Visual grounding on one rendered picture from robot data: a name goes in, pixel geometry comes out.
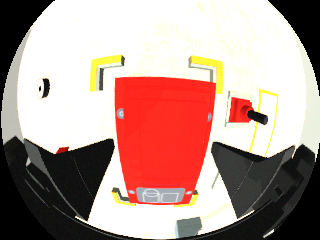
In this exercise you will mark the white ring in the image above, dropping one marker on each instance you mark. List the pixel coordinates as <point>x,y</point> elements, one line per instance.
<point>43,88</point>

